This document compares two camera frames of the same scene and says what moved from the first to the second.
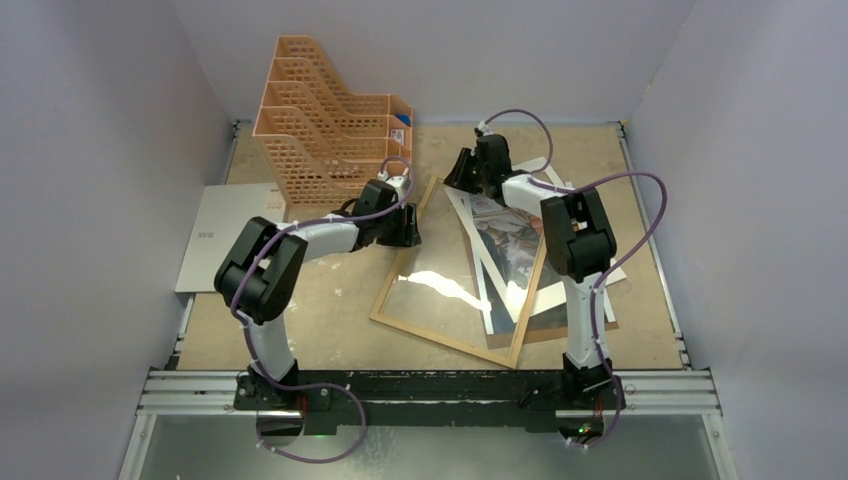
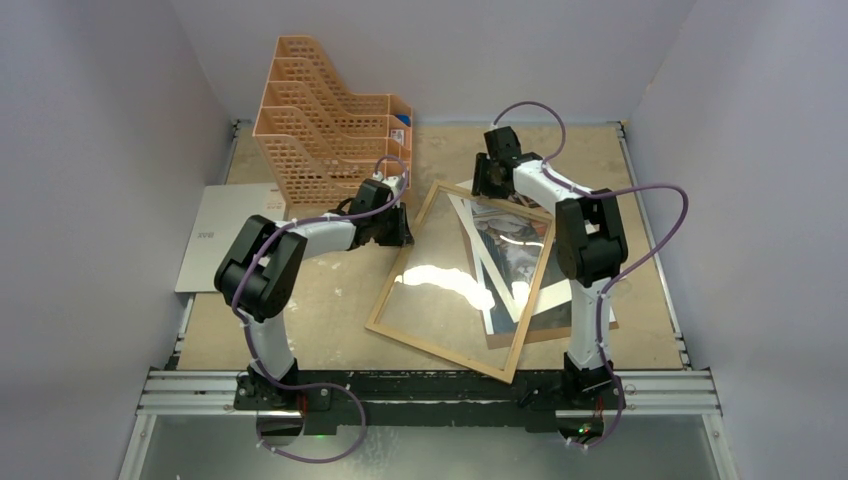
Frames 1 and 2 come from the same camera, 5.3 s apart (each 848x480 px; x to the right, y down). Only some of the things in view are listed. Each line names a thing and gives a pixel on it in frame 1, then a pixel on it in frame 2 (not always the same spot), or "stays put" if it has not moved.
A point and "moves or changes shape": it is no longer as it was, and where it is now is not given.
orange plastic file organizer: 323,144 stays put
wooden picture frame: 466,275 moves or changes shape
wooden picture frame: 467,278 moves or changes shape
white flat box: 222,213 stays put
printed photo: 521,282 stays put
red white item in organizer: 398,135 stays put
